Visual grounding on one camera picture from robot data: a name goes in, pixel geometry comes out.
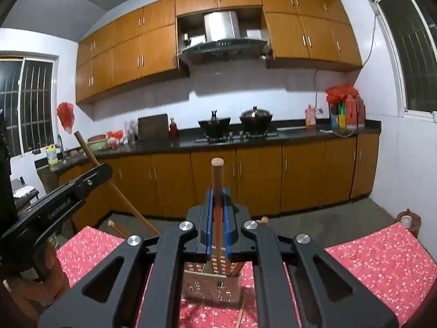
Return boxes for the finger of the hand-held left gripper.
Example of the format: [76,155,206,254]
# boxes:
[15,162,113,224]

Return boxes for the clear plastic bag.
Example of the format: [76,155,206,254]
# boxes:
[123,120,139,144]

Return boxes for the brown lower kitchen cabinets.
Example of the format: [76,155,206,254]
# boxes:
[58,133,380,229]

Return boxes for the gas stove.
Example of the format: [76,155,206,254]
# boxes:
[194,128,284,144]

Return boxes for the beige perforated chopstick holder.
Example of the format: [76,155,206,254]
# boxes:
[181,253,243,304]

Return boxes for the person's left hand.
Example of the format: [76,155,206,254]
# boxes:
[3,241,70,322]

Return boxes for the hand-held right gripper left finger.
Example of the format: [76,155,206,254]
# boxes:
[37,187,215,328]

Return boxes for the black wok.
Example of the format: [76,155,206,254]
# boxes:
[198,110,232,139]

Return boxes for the hanging red plastic bag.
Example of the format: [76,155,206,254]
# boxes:
[56,102,75,134]

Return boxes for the steel range hood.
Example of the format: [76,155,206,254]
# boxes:
[177,10,272,65]

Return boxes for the brown kitchen cabinets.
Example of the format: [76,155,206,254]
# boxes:
[75,0,363,105]
[58,133,380,229]

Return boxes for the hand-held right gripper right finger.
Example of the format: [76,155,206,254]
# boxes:
[223,187,398,328]

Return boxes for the brown wooden chair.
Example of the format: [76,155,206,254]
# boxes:
[396,208,422,238]

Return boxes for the pink packet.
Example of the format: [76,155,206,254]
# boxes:
[305,104,318,130]

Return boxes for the dark cutting board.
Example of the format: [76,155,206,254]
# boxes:
[137,113,170,141]

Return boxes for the dark lidded cooking pot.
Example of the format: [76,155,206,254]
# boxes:
[240,106,274,134]

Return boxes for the white cloth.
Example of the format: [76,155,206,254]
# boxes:
[12,186,38,200]

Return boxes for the brown upper kitchen cabinets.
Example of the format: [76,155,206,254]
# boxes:
[75,0,363,105]

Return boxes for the dark kitchen countertop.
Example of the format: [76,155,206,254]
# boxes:
[36,119,382,175]

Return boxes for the red bagged groceries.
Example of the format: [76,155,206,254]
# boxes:
[324,85,367,130]

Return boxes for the red floral tablecloth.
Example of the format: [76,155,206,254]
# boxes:
[55,222,436,328]

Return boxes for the barred window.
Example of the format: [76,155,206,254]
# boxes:
[367,0,437,122]
[0,51,58,159]

